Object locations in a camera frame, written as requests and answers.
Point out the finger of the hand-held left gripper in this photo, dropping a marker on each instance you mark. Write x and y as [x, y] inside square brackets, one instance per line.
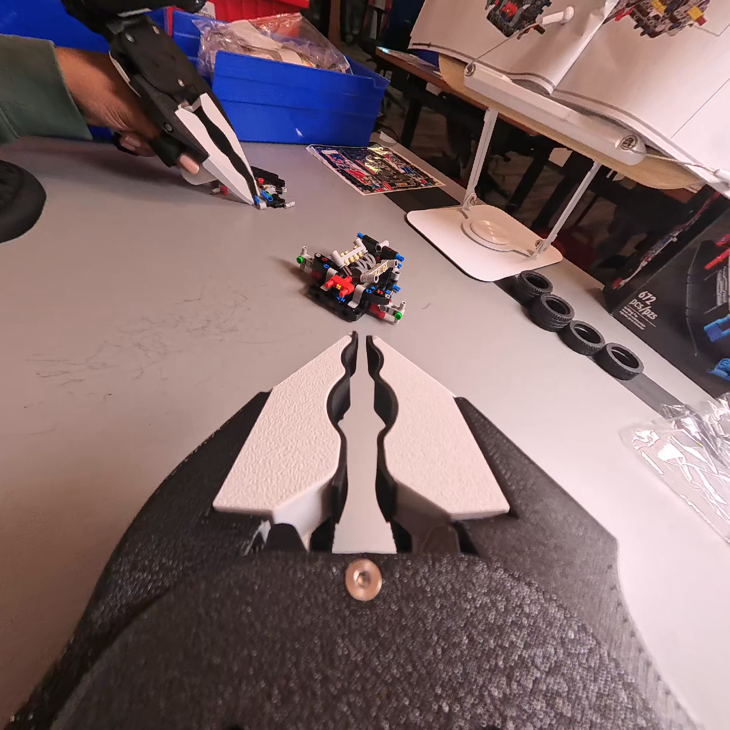
[218, 117]
[205, 151]

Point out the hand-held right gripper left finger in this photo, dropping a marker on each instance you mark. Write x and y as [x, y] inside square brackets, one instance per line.
[279, 450]

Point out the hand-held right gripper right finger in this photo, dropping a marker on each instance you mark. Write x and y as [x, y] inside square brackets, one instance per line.
[439, 456]

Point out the small black lego subassembly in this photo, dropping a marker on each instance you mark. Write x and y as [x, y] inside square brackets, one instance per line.
[274, 188]

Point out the multicoloured lego engine assembly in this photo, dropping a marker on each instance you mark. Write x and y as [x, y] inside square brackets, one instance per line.
[342, 282]

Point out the person's left forearm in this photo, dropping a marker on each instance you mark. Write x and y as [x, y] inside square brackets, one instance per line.
[34, 85]

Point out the clear bags of lego parts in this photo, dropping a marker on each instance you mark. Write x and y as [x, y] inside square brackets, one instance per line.
[274, 45]

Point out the lego sticker sheet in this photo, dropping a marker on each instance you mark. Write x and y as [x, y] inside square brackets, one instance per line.
[376, 168]

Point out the black rubber lego tire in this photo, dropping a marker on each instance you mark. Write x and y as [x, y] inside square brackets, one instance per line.
[552, 312]
[619, 362]
[530, 288]
[583, 337]

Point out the dark lego set box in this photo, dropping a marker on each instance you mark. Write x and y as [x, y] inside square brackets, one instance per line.
[673, 274]

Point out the lego instruction booklet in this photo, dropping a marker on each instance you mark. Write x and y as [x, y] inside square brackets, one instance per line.
[627, 68]

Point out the person's left hand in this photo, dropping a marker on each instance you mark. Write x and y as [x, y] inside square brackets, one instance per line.
[114, 108]

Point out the large blue plastic bin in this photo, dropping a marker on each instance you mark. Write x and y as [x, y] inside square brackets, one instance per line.
[296, 108]

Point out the red plastic bin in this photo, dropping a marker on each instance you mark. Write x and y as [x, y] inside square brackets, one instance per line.
[256, 7]

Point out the black textured cushion pad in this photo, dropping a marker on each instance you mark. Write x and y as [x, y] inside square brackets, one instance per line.
[17, 199]

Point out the white book stand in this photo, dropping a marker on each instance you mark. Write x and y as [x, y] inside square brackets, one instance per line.
[485, 239]

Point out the clear plastic bag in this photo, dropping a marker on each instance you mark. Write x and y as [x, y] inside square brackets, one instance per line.
[684, 456]

